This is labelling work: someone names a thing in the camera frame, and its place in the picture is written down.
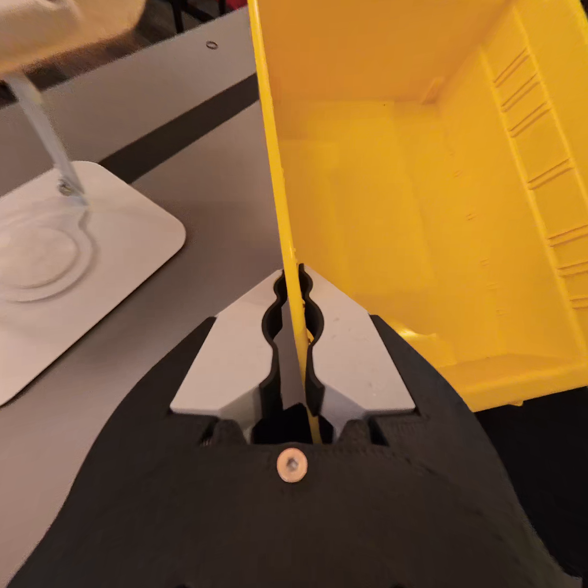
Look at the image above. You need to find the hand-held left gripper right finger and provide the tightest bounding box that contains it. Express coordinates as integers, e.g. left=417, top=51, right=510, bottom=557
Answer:
left=298, top=263, right=417, bottom=432

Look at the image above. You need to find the yellow plastic bin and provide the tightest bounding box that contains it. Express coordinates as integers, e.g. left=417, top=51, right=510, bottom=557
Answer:
left=247, top=0, right=588, bottom=444

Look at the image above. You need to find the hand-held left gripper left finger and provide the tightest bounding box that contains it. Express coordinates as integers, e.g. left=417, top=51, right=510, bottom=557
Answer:
left=169, top=269, right=288, bottom=439

